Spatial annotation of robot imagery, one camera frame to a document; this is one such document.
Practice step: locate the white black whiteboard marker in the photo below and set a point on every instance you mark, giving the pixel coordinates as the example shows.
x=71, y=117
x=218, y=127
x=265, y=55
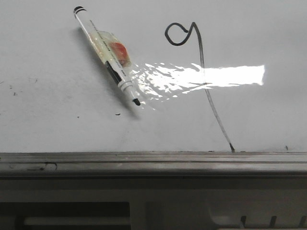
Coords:
x=111, y=52

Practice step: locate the white whiteboard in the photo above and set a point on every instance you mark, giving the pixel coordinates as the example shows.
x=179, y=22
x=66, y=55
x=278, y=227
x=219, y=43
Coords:
x=222, y=86

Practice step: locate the white marker tray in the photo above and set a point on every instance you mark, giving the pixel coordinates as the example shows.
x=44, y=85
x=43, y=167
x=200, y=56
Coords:
x=153, y=209

